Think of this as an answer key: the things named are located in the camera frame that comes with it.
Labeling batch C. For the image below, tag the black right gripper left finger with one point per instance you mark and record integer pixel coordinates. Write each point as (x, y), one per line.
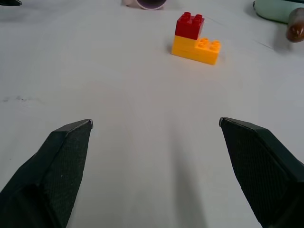
(47, 175)

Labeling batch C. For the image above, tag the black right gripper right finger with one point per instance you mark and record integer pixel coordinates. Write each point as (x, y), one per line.
(263, 171)

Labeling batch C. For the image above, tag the yellow toy building brick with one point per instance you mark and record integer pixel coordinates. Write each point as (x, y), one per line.
(196, 50)

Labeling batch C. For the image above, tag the brown rounded bottle cap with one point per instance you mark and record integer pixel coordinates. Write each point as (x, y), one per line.
(295, 26)

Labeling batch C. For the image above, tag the mint green tube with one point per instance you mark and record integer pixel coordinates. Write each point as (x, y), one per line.
(273, 9)

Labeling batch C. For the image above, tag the red toy building brick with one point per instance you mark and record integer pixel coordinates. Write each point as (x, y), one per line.
(188, 26)

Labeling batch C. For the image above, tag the black object at edge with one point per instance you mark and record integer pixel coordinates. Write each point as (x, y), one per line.
(10, 2)

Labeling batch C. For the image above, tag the pink cup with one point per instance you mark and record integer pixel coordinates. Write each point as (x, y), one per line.
(145, 3)

